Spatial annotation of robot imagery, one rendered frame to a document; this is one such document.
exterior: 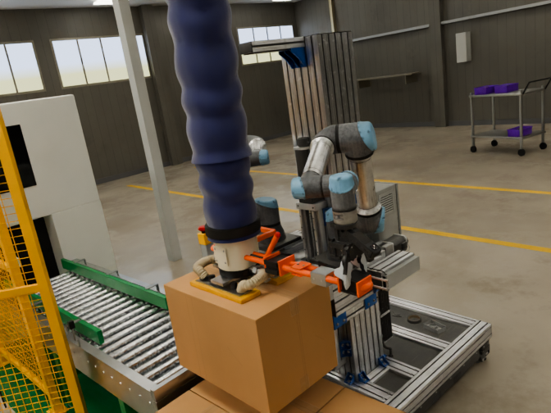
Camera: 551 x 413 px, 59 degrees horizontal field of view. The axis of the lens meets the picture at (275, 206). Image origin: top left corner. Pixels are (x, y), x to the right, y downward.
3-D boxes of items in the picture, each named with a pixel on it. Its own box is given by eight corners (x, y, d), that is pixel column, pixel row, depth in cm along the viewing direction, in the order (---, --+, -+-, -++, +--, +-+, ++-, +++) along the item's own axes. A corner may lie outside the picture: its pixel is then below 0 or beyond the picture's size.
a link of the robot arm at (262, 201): (280, 223, 252) (277, 198, 249) (255, 227, 252) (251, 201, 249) (280, 216, 264) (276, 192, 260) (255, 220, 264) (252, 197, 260)
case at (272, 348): (179, 365, 221) (162, 284, 211) (245, 326, 247) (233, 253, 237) (270, 418, 178) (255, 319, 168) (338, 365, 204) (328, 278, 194)
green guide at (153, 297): (62, 268, 417) (60, 258, 415) (74, 263, 425) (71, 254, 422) (167, 310, 307) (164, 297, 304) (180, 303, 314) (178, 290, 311)
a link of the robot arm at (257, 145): (268, 150, 283) (270, 170, 236) (249, 153, 283) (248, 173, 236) (266, 130, 279) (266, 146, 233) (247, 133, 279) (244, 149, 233)
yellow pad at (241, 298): (189, 285, 205) (188, 274, 204) (208, 277, 212) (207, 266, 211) (241, 305, 181) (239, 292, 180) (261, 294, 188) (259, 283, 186)
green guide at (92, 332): (-4, 293, 381) (-7, 283, 379) (10, 288, 388) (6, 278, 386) (88, 351, 271) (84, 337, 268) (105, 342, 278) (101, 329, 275)
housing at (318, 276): (310, 283, 167) (308, 271, 166) (323, 276, 172) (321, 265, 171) (325, 288, 162) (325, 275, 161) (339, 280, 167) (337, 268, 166)
